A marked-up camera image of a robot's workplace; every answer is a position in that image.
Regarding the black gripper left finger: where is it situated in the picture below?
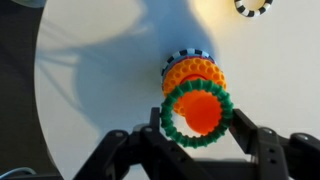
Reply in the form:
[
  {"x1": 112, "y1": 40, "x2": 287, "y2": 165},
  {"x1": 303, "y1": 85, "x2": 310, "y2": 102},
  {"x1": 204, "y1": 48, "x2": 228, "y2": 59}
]
[{"x1": 73, "y1": 106, "x2": 215, "y2": 180}]

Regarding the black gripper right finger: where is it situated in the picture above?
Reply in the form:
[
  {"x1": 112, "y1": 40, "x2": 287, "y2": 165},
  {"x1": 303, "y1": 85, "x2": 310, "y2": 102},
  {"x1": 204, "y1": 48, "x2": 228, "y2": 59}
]
[{"x1": 229, "y1": 108, "x2": 320, "y2": 180}]

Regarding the dark green ring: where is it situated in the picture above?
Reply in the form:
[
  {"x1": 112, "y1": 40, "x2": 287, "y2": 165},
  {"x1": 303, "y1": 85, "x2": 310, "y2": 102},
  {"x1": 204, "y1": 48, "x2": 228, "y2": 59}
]
[{"x1": 159, "y1": 78, "x2": 235, "y2": 149}]

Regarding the orange rod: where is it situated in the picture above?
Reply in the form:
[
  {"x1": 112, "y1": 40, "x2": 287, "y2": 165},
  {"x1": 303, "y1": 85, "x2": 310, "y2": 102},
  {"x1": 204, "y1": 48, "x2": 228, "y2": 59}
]
[{"x1": 182, "y1": 89, "x2": 224, "y2": 136}]

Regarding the orange honeycomb ring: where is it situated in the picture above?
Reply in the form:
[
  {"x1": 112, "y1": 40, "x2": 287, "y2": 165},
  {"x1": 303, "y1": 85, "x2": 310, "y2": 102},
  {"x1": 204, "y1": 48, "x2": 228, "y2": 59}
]
[{"x1": 162, "y1": 57, "x2": 228, "y2": 116}]

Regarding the large black white striped ring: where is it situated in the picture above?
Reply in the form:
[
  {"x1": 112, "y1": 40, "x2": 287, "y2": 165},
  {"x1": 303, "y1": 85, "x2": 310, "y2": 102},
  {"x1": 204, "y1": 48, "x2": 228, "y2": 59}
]
[{"x1": 160, "y1": 48, "x2": 216, "y2": 79}]

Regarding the small black white striped ring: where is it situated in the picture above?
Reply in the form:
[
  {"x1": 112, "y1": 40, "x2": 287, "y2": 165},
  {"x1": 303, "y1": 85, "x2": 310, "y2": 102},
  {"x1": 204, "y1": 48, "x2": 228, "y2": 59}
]
[{"x1": 233, "y1": 0, "x2": 274, "y2": 18}]

